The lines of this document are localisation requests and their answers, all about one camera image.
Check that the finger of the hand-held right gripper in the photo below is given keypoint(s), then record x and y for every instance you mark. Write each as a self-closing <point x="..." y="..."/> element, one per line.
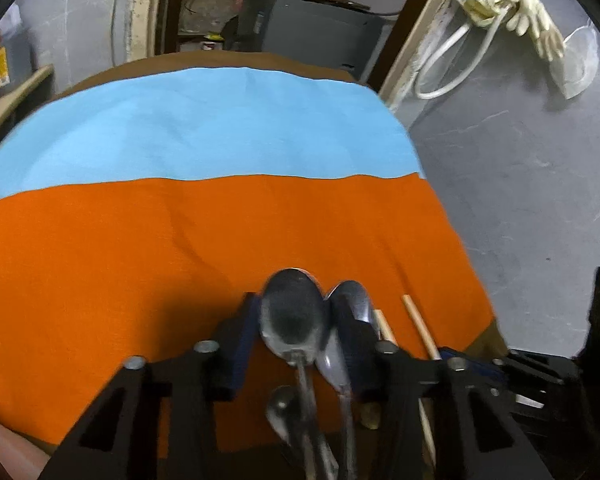
<point x="509" y="392"/>
<point x="479" y="362"/>

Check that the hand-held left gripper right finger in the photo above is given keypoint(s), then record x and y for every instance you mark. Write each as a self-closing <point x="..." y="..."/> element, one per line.
<point x="360" y="360"/>

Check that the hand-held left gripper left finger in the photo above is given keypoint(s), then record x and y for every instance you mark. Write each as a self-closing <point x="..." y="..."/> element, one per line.
<point x="242" y="355"/>

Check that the large steel spoon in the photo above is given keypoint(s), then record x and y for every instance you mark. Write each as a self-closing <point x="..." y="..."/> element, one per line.
<point x="362" y="302"/>
<point x="292" y="315"/>

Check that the wooden chopstick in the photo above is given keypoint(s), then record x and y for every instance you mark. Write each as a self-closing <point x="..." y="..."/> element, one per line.
<point x="384" y="327"/>
<point x="419" y="325"/>

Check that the small steel spoon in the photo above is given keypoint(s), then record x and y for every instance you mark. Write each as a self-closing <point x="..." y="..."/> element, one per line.
<point x="280" y="407"/>

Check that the blue orange brown striped cloth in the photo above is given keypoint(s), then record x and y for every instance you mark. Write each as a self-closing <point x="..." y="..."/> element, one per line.
<point x="180" y="210"/>

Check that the clear plastic bag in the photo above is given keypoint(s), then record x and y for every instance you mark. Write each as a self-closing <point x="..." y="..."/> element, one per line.
<point x="579" y="55"/>

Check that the cream rubber gloves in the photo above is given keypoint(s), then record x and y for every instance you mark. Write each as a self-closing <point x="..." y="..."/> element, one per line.
<point x="534" y="20"/>

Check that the grey cabinet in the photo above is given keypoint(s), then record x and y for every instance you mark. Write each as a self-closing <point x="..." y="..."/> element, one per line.
<point x="305" y="25"/>

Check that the wooden shelf unit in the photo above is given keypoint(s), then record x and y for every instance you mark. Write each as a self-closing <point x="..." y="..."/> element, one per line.
<point x="180" y="20"/>

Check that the beige kitchen counter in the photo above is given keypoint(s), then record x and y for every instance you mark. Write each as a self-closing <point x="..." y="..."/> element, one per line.
<point x="15" y="100"/>

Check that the cream door frame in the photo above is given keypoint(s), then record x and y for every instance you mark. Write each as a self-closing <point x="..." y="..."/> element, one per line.
<point x="140" y="10"/>

